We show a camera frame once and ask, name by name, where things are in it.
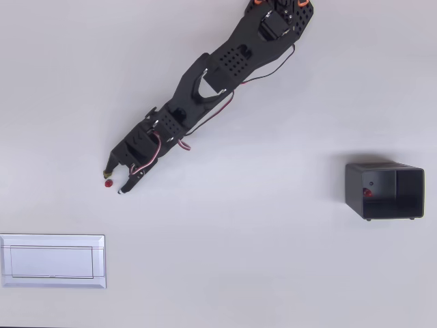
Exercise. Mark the black open box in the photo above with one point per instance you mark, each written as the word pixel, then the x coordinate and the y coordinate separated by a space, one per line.
pixel 355 191

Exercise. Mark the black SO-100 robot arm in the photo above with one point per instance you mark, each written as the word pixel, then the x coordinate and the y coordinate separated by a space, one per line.
pixel 222 68

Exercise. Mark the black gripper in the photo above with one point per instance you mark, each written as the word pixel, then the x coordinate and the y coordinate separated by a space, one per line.
pixel 123 154

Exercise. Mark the black orange robot base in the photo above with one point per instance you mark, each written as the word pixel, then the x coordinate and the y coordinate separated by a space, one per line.
pixel 305 17

